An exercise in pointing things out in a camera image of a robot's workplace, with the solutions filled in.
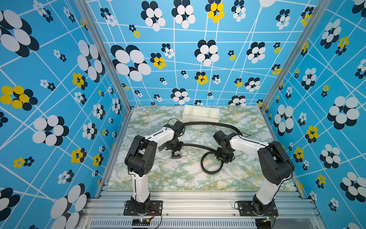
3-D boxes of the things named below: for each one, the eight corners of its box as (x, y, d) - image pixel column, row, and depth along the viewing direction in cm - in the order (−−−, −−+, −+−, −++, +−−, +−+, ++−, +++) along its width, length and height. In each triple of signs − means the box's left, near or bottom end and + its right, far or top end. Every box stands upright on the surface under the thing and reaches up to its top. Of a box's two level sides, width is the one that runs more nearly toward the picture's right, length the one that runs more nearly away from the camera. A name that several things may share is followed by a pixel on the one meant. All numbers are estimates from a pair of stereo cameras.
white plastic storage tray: (181, 121, 114) (181, 117, 110) (184, 108, 123) (184, 104, 119) (218, 125, 111) (219, 121, 107) (218, 112, 120) (219, 108, 116)
